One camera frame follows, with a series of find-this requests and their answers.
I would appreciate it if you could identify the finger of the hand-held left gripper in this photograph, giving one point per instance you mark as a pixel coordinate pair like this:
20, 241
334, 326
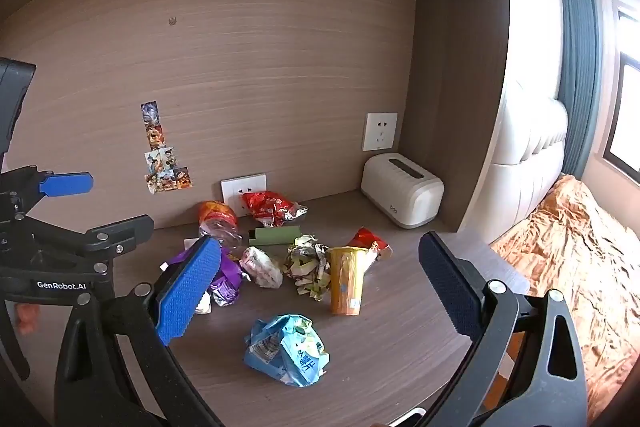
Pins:
125, 229
67, 185

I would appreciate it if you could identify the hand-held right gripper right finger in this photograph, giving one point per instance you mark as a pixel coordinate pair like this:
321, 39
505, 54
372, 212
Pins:
450, 287

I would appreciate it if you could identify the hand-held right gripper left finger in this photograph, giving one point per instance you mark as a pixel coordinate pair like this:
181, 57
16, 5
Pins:
190, 287

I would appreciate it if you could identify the purple wrapper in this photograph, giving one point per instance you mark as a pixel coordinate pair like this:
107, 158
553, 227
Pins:
227, 279

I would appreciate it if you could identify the white wrapper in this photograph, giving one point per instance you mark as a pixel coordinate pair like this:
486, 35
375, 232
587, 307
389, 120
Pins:
260, 267

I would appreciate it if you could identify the clear bottle with orange label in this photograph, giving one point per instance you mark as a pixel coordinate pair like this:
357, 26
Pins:
217, 219

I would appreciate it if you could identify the small red packet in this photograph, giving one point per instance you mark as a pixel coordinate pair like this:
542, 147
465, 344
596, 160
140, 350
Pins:
367, 239

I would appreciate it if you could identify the green cardboard box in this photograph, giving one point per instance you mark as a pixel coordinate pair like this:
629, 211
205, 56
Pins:
275, 235

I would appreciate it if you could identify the orange paper cup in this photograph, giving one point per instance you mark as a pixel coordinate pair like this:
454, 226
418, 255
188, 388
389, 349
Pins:
345, 282

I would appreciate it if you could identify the red snack bag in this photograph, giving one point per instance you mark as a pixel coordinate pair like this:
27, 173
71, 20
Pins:
267, 204

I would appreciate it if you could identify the blue bag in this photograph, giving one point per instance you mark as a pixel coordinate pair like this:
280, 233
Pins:
285, 349

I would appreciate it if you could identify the yellow-green wrapper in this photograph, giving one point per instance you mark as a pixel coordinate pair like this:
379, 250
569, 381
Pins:
305, 264

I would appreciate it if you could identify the white paper scrap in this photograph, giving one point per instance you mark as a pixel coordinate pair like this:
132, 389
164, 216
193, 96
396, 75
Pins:
202, 305

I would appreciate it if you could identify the strip of picture stickers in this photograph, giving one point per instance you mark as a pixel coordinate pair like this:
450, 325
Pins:
160, 162

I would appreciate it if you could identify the white tissue box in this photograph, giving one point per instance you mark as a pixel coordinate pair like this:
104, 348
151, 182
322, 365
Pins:
400, 187

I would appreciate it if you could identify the orange blanket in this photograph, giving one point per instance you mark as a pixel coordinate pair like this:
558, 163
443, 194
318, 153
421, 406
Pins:
575, 257

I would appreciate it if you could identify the white padded headboard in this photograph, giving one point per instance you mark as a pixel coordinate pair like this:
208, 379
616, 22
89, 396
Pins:
525, 157

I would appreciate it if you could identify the window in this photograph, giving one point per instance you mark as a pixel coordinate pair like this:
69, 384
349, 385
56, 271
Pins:
625, 117

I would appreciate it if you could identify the blue-grey curtain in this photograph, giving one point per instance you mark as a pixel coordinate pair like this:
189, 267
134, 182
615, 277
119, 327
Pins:
580, 57

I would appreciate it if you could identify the white wall outlet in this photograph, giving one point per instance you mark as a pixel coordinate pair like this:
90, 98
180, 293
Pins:
234, 187
380, 132

